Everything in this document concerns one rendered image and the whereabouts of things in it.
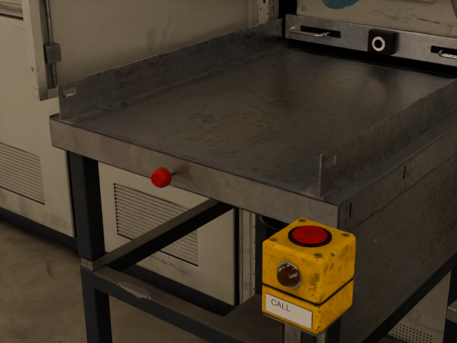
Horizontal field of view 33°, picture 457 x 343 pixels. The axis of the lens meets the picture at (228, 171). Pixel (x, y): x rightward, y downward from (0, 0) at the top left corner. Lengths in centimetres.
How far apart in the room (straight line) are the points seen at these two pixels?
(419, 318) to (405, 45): 66
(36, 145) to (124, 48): 105
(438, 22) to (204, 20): 54
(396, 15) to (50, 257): 151
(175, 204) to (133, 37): 72
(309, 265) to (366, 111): 67
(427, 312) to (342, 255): 109
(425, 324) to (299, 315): 110
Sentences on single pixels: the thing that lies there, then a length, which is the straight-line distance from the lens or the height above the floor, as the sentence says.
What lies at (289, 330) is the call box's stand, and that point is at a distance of 95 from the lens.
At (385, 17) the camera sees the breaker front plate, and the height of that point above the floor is 95.
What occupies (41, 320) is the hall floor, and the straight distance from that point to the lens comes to 243.
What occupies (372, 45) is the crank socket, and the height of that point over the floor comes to 89.
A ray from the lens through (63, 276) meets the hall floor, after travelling 263.
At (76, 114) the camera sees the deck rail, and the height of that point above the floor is 85.
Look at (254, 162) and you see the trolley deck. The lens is 123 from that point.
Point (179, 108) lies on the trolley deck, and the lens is 149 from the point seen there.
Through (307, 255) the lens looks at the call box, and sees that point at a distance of 86.
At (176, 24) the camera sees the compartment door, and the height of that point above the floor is 93.
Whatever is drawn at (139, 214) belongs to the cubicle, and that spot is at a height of 25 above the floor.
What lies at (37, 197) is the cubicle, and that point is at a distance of 281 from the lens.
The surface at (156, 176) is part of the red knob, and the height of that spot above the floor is 82.
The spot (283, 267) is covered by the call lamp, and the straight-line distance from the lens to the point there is 87.
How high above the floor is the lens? 132
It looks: 23 degrees down
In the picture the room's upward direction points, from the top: 1 degrees counter-clockwise
